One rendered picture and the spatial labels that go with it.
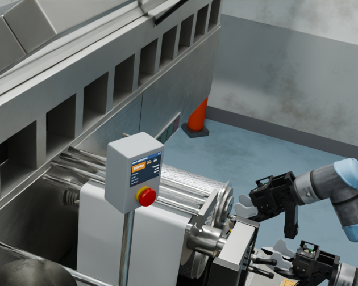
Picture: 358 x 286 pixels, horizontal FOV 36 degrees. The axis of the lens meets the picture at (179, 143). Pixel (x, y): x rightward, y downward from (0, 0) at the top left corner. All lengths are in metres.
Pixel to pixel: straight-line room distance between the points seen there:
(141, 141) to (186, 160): 3.25
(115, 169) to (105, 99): 0.62
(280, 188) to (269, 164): 2.81
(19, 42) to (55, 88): 0.78
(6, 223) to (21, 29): 0.81
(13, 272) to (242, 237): 0.45
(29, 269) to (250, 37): 3.63
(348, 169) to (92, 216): 0.58
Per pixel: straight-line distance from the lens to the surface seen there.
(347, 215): 1.36
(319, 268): 1.59
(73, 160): 1.24
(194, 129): 4.37
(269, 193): 1.39
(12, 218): 1.17
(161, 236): 1.14
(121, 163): 0.78
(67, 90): 1.21
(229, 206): 1.46
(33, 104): 1.11
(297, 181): 1.37
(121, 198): 0.81
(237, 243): 1.08
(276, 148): 4.44
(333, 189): 1.34
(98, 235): 1.22
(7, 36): 0.39
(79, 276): 1.01
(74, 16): 0.39
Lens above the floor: 2.12
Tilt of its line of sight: 30 degrees down
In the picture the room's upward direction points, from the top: 8 degrees clockwise
